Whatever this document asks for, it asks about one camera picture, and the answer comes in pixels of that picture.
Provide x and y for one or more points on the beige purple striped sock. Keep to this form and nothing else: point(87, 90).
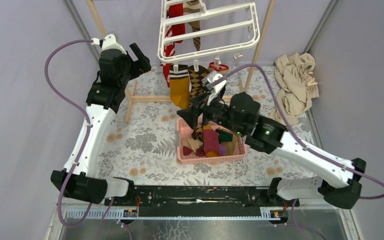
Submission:
point(190, 145)

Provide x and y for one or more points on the green sock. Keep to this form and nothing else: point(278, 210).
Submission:
point(224, 136)

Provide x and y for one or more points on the mustard brown cuffed sock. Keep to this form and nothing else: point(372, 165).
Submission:
point(179, 83)

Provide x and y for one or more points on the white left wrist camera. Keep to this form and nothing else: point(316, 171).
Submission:
point(109, 41)

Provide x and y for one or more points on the wooden hanger stand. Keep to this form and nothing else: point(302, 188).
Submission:
point(130, 92)

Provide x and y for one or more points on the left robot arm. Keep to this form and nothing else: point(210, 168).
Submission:
point(76, 180)

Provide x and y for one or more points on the floral table mat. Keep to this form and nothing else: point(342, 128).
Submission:
point(145, 149)

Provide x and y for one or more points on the brown argyle sock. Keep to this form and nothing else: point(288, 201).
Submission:
point(201, 132)

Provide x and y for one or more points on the tan plain sock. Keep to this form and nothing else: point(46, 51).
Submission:
point(230, 145)

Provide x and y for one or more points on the dark argyle sock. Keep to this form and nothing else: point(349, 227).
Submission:
point(196, 80)

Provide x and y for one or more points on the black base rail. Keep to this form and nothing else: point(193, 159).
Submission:
point(200, 201)

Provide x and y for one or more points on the beige crumpled cloth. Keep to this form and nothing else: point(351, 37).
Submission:
point(295, 76)

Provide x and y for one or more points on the red white striped sock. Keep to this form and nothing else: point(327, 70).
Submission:
point(168, 51)

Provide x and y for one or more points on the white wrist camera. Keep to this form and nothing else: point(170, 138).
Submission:
point(214, 86)
point(109, 41)

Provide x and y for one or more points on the brown striped sock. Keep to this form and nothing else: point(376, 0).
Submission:
point(191, 7)

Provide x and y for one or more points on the navy bear sock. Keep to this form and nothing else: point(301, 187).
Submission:
point(222, 69)

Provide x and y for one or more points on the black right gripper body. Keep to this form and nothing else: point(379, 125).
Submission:
point(217, 111)

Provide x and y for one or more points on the purple orange striped sock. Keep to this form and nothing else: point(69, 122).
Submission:
point(212, 147)

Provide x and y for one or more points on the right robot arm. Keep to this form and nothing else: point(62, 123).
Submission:
point(337, 180)

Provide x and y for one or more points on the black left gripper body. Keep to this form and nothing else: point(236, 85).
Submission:
point(135, 68)

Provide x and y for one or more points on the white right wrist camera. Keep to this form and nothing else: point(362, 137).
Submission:
point(214, 86)

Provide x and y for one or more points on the white plastic sock hanger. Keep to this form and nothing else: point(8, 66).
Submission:
point(252, 24)

